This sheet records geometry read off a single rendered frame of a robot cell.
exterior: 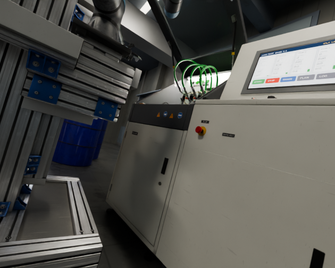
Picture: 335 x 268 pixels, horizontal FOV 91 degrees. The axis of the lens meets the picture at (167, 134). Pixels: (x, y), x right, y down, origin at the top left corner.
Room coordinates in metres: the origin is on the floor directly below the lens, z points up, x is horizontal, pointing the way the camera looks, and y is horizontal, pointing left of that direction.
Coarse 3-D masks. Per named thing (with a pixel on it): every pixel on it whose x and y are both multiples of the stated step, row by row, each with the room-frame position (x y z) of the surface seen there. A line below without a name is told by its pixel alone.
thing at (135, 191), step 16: (128, 128) 1.42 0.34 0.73; (144, 128) 1.25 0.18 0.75; (160, 128) 1.12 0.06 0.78; (128, 144) 1.37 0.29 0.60; (144, 144) 1.21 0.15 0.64; (160, 144) 1.09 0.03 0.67; (176, 144) 0.99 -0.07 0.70; (128, 160) 1.32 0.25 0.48; (144, 160) 1.18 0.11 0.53; (160, 160) 1.06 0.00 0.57; (176, 160) 0.97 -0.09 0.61; (128, 176) 1.28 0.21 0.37; (144, 176) 1.14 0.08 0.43; (160, 176) 1.03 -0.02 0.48; (112, 192) 1.40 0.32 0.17; (128, 192) 1.24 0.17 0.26; (144, 192) 1.11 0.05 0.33; (160, 192) 1.01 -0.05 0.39; (128, 208) 1.20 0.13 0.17; (144, 208) 1.08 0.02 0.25; (160, 208) 0.98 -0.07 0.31; (144, 224) 1.05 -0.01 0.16
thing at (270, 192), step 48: (240, 48) 1.19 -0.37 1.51; (240, 96) 1.01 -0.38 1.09; (288, 96) 0.83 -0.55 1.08; (192, 144) 0.90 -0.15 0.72; (240, 144) 0.72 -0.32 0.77; (288, 144) 0.59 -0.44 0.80; (192, 192) 0.84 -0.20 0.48; (240, 192) 0.68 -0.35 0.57; (288, 192) 0.57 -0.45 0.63; (192, 240) 0.80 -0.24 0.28; (240, 240) 0.65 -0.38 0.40; (288, 240) 0.55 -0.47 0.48
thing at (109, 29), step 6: (96, 18) 0.66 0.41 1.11; (102, 18) 0.66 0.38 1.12; (108, 18) 0.67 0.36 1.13; (90, 24) 0.65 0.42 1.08; (96, 24) 0.65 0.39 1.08; (102, 24) 0.65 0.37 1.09; (108, 24) 0.67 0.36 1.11; (114, 24) 0.69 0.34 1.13; (102, 30) 0.65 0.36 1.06; (108, 30) 0.66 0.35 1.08; (114, 30) 0.69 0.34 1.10; (108, 36) 0.66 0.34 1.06; (114, 36) 0.71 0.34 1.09
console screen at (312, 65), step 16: (272, 48) 1.00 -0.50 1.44; (288, 48) 0.93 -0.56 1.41; (304, 48) 0.87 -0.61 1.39; (320, 48) 0.82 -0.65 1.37; (256, 64) 1.03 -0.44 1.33; (272, 64) 0.95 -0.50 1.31; (288, 64) 0.89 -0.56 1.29; (304, 64) 0.83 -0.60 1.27; (320, 64) 0.79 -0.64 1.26; (256, 80) 0.98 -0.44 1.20; (272, 80) 0.91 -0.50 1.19; (288, 80) 0.85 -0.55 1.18; (304, 80) 0.80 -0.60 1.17; (320, 80) 0.76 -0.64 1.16
